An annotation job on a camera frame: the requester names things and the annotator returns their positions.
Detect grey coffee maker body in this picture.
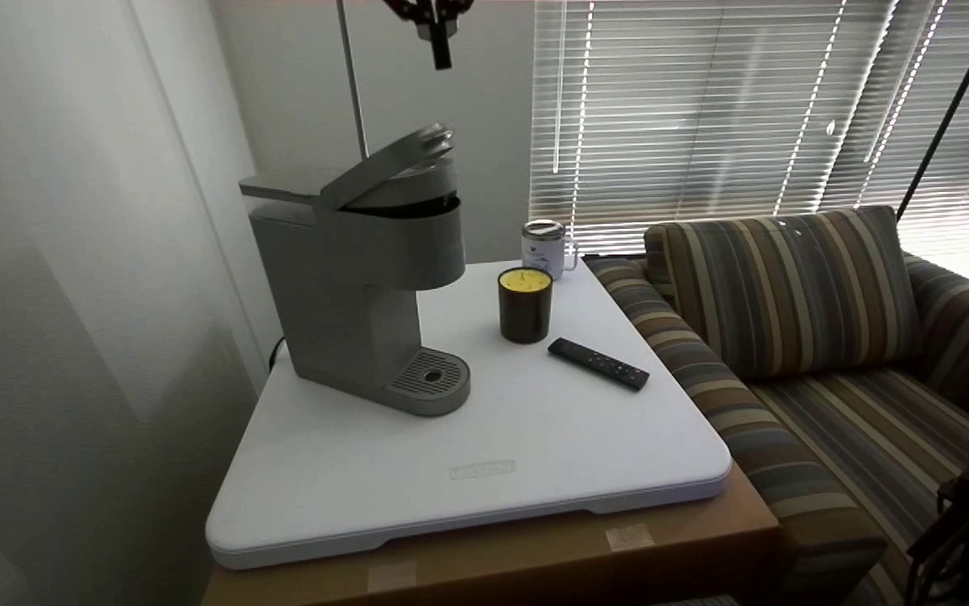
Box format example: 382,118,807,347
240,176,473,422

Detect striped sofa cushion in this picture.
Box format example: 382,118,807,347
642,202,920,384

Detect white plastic board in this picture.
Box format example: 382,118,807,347
203,258,732,572

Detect dark jar yellow candle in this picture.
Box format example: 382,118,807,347
494,261,559,347

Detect black remote control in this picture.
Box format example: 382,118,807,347
543,334,651,393

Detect white window blinds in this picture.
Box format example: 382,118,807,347
528,0,969,288

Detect thin grey pole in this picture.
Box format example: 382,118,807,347
334,0,372,163

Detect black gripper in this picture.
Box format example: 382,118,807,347
380,0,473,75

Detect black slanted pole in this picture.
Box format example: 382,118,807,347
894,0,969,218

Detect striped fabric sofa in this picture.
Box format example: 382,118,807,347
580,202,969,606

